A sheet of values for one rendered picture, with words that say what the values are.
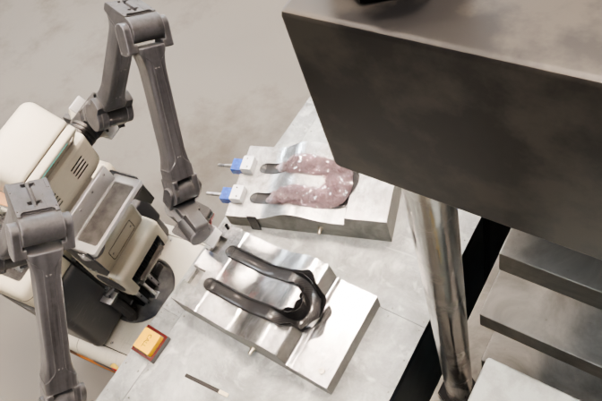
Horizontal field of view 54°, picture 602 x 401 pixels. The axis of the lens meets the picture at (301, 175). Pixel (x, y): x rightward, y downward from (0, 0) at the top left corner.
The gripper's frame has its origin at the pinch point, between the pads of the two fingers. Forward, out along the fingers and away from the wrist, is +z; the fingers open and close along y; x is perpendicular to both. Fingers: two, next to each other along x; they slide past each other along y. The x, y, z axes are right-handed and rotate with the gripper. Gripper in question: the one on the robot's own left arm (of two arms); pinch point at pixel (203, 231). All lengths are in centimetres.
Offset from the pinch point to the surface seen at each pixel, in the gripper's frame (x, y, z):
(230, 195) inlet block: 4.4, 14.5, 11.9
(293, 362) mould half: -38.3, -18.6, 3.3
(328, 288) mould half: -37.1, 1.9, 5.1
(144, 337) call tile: 3.7, -32.3, 9.8
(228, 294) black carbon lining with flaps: -13.3, -11.3, 5.9
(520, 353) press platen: -84, 5, -18
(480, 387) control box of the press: -78, -9, -63
